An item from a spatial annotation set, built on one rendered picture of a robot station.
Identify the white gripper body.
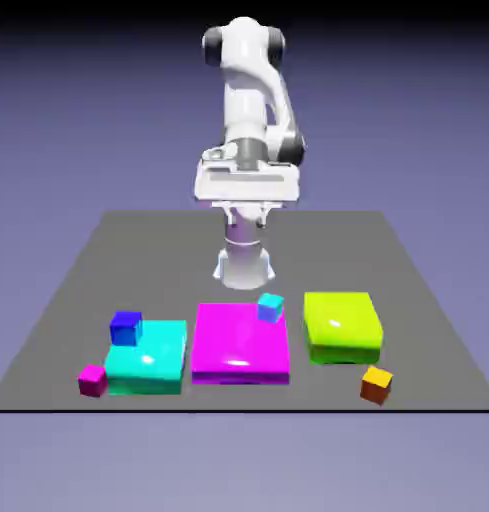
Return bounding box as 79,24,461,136
193,158,301,211

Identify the small cyan cube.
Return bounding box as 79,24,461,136
256,292,286,325

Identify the small blue cube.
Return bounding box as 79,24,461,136
108,310,144,348

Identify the small orange cube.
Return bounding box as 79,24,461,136
359,365,394,406

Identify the small magenta cube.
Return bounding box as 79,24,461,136
77,363,109,399

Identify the large magenta box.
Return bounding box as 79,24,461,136
190,302,291,386

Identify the large lime green box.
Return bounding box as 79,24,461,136
303,291,385,366

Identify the large cyan box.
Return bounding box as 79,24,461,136
104,319,188,397

